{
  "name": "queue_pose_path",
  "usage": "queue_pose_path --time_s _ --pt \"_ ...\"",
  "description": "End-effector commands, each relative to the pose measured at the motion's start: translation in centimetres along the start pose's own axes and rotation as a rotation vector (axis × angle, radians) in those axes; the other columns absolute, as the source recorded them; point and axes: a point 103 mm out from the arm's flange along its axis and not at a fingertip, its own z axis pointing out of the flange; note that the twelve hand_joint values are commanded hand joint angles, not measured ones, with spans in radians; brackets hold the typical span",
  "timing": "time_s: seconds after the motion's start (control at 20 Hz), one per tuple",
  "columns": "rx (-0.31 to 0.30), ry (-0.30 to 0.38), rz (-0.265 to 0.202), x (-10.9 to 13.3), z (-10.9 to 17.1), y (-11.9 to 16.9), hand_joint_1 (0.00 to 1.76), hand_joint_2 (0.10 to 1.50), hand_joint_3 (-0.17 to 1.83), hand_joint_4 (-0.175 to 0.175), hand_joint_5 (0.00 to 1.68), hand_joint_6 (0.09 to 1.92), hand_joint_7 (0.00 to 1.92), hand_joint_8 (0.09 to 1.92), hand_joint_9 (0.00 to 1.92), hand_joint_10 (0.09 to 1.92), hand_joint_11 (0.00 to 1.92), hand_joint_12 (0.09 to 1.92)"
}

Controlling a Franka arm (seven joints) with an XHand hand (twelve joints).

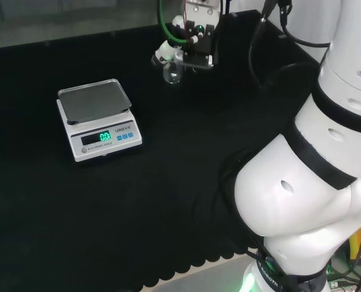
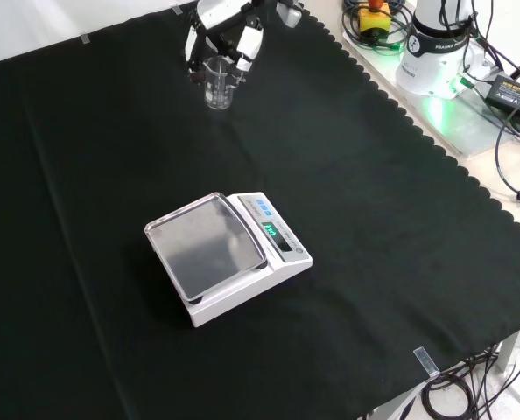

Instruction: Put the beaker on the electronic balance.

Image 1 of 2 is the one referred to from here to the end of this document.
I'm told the green cable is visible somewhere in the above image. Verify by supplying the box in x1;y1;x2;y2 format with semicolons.
156;0;189;46

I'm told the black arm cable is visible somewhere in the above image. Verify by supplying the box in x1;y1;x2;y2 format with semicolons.
249;0;274;91
279;0;332;48

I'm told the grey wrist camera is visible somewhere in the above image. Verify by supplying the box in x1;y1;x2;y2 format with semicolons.
176;50;215;71

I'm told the white electronic balance steel pan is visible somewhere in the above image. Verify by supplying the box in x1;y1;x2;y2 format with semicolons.
56;78;143;163

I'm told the yellow stop button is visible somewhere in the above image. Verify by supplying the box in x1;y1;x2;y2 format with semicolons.
349;231;361;261

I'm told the thin red wire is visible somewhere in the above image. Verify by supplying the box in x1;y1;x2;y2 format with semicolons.
182;0;190;42

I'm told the black bench cloth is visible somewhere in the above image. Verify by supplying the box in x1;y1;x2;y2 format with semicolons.
0;9;323;292

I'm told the small clear glass beaker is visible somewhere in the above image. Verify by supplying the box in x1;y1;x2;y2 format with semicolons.
162;59;184;85

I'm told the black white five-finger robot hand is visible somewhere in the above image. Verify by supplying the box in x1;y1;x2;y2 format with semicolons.
151;15;218;67

